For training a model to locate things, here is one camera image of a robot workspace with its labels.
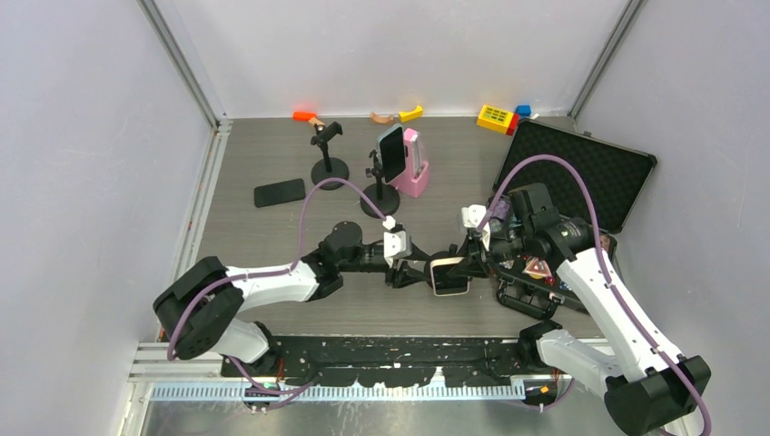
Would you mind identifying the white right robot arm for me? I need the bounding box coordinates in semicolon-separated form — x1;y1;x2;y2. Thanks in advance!
459;183;711;435

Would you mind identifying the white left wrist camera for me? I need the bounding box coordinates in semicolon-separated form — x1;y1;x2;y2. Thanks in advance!
382;215;412;268

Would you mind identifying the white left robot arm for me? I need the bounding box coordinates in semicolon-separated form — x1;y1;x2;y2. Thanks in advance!
153;219;429;376

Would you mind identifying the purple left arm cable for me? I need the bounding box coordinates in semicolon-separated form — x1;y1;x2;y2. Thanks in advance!
166;177;395;411

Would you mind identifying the black phone stand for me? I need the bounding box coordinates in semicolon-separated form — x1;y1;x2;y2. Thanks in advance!
424;251;465;273
360;150;400;218
311;122;350;184

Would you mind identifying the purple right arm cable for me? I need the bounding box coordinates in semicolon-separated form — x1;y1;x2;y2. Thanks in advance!
478;154;714;436

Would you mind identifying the pink wedge stand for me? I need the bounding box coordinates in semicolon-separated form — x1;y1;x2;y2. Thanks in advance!
390;128;430;198

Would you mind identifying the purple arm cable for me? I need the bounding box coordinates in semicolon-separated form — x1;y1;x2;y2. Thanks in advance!
478;154;714;436
166;177;395;411

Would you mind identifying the orange wooden block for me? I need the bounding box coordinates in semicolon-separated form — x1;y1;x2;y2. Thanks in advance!
291;111;317;122

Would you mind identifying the smartphone with cream case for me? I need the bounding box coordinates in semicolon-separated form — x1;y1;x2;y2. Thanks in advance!
429;267;470;297

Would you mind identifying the red triangle game piece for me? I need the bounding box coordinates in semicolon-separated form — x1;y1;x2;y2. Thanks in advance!
522;256;552;279

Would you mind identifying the black foam-lined case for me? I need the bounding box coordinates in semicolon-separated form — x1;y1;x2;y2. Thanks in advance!
487;120;657;320

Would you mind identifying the tan arch block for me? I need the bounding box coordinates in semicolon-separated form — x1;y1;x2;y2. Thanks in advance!
370;112;395;125

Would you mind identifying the yellow arch block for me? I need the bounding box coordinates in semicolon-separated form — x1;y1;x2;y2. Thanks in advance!
398;105;423;123

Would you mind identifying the blue toy brick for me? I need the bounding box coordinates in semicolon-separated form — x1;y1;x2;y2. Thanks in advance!
515;104;532;117

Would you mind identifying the purple poker chip stack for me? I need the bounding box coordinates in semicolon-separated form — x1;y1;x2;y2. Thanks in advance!
490;198;511;222

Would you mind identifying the yellow toy brick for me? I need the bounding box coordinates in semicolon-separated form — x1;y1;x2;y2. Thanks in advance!
476;104;514;134

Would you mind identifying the smartphone with clear case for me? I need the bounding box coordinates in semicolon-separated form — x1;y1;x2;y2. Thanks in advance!
377;124;407;183

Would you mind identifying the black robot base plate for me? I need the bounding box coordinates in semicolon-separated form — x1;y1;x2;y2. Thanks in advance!
220;333;578;390

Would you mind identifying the black smartphone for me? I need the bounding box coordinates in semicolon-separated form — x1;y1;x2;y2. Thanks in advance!
253;178;306;208

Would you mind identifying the red toy brick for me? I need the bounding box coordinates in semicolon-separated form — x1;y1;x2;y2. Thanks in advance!
506;113;520;136

